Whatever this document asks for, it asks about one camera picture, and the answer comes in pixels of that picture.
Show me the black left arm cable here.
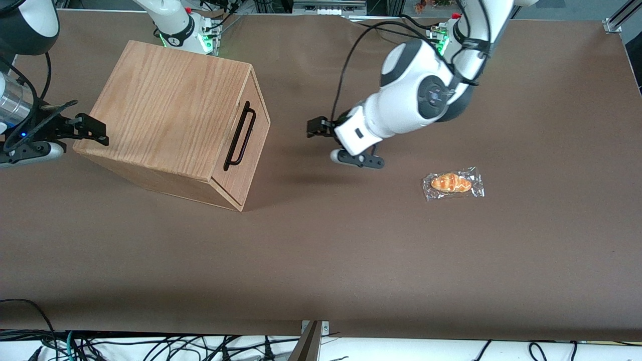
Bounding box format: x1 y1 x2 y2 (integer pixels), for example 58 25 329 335
331 0 495 123

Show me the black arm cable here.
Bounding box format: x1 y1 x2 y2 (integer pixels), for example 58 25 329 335
0 50 52 146
331 0 495 123

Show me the black looped floor cable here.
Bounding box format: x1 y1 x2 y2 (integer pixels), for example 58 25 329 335
0 299 57 361

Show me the right wrist camera grey black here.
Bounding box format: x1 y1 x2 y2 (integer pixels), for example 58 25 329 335
0 142 66 168

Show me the thin black table cable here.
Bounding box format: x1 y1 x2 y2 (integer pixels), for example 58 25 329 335
351 20 433 42

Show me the left wrist camera grey black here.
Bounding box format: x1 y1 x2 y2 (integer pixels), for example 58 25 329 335
330 149 385 169

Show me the light wooden cabinet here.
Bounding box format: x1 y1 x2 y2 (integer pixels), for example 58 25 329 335
73 40 271 212

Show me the black metal drawer handle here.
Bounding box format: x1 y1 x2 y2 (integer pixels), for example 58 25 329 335
223 101 257 172

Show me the light wooden drawer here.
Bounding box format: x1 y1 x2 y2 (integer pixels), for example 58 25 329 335
211 65 271 209

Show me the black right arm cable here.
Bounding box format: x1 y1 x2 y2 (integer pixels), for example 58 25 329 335
0 50 52 146

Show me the aluminium profile rail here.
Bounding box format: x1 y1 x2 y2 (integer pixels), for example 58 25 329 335
604 0 635 34

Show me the bread roll in clear wrapper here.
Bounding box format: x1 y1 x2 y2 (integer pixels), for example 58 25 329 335
422 166 486 202

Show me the wrist camera grey black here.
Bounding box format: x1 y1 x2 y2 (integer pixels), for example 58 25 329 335
0 142 66 168
330 149 385 169

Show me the dark brown mount bar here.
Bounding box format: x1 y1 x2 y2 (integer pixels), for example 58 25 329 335
287 321 323 361

